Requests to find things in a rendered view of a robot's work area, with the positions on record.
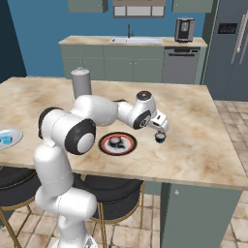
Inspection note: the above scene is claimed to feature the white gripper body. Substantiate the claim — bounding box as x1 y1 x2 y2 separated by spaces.
150 110 170 134

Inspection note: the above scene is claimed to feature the dark yogurt container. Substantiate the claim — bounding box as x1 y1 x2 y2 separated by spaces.
108 137 122 146
154 131 168 145

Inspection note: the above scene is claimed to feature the red rimmed black plate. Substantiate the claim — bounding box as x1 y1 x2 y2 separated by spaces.
98 131 139 157

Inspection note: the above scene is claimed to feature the blue yogurt container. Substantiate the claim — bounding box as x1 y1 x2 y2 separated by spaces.
0 131 14 145

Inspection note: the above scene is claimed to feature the grey dishwasher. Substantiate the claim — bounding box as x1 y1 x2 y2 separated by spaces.
162 46 202 85

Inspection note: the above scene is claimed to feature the green base cupboard run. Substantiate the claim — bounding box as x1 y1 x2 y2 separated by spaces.
59 35 208 85

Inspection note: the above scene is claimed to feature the black stool with gold legs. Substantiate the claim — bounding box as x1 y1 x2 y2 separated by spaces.
0 166 39 248
72 173 145 248

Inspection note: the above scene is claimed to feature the white sink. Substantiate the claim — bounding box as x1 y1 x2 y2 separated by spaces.
108 37 164 45

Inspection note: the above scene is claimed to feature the grey cylindrical canister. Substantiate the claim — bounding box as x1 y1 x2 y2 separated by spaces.
70 66 93 100

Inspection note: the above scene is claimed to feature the grey coffee machine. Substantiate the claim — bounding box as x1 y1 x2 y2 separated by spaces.
173 16 197 44

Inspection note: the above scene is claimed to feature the dark tap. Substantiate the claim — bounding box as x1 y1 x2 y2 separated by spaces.
126 23 135 40

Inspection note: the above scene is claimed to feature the grey fridge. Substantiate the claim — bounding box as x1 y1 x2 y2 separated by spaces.
201 0 248 103

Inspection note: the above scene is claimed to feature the green island cabinet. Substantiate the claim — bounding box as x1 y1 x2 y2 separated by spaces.
143 180 244 248

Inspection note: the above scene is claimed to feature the window with dark frame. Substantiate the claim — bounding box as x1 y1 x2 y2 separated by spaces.
112 0 167 19

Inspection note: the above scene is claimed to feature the green wall cupboard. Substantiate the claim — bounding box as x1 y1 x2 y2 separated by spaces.
67 0 109 15
171 0 215 15

